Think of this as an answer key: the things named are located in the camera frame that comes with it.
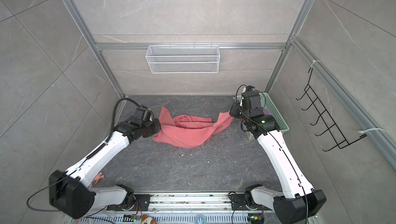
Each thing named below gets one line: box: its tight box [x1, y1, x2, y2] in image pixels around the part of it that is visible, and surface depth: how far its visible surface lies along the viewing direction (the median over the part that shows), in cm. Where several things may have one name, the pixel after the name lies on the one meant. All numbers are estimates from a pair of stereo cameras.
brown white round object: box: [141, 214, 157, 224], surface depth 68 cm
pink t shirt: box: [152, 105, 235, 149], surface depth 89 cm
